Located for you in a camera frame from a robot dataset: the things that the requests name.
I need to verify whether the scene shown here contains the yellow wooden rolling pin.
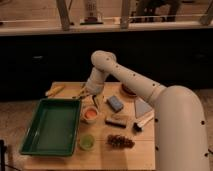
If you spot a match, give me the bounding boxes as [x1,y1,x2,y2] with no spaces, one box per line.
[45,85,64,97]

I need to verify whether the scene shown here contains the dark brown block brush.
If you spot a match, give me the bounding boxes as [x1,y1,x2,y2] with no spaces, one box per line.
[105,115,128,128]

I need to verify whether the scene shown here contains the brown round bowl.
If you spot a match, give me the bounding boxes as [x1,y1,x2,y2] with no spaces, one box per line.
[121,84,137,97]

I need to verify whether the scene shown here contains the blue sponge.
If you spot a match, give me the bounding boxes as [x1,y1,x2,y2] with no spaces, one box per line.
[107,96,124,112]

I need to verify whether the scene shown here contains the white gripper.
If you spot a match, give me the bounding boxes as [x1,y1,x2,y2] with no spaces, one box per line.
[85,67,108,109]

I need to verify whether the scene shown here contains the green plastic tray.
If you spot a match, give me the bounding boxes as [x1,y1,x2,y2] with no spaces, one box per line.
[20,99,81,157]

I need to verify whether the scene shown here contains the grey triangular piece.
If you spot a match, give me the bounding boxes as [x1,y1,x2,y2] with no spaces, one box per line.
[134,98,152,118]

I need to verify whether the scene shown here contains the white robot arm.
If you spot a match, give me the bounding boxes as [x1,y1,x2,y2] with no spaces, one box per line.
[86,50,210,171]

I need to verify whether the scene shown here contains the brown pine cone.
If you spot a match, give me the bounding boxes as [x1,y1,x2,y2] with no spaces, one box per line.
[107,135,135,148]

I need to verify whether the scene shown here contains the paper cup with orange inside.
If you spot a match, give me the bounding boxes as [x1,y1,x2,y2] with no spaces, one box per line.
[82,106,98,124]

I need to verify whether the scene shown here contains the green cup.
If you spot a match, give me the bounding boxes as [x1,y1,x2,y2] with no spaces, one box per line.
[79,134,95,151]

